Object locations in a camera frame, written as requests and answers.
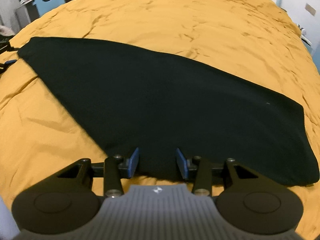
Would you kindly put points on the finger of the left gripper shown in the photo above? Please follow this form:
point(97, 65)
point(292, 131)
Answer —
point(7, 63)
point(6, 46)

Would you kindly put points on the pile of clothes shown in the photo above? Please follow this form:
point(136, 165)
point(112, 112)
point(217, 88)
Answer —
point(5, 34)

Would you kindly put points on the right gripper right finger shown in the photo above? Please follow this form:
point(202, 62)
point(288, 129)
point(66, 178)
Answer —
point(187, 167)

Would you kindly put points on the black pants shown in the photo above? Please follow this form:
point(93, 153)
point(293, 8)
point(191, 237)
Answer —
point(127, 97)

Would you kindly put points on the blue nightstand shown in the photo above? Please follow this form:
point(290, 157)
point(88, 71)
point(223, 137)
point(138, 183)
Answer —
point(305, 40)

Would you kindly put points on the white desk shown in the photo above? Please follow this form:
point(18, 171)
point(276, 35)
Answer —
point(27, 12)

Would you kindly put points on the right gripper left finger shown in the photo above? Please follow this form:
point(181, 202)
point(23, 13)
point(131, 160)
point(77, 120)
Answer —
point(128, 166)

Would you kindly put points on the yellow bed cover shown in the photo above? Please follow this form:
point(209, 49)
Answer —
point(252, 39)

